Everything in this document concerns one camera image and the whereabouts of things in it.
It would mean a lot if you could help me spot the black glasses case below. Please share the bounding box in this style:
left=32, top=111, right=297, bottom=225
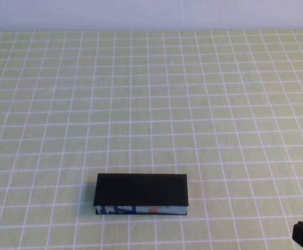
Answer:
left=93, top=173, right=189, bottom=217

